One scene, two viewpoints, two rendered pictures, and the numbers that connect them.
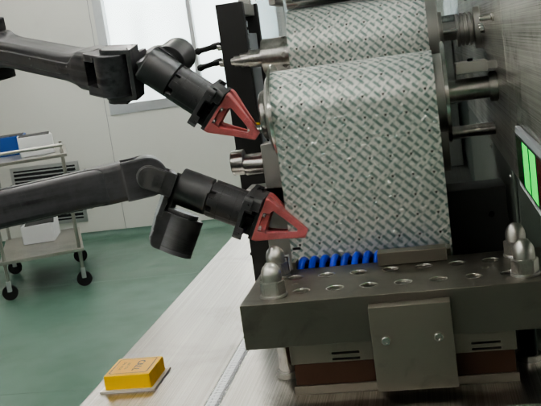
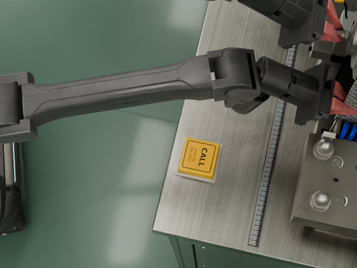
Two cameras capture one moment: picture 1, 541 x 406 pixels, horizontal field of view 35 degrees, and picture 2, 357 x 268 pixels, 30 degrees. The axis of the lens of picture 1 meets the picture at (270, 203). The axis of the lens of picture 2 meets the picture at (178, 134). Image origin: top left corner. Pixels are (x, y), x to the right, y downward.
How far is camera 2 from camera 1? 1.21 m
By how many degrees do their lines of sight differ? 62
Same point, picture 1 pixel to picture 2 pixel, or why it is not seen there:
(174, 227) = (247, 103)
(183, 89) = (282, 21)
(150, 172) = (239, 97)
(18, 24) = not seen: outside the picture
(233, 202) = (303, 102)
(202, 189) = (278, 91)
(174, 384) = (228, 177)
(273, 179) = (340, 52)
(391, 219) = not seen: outside the picture
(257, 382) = (288, 196)
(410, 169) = not seen: outside the picture
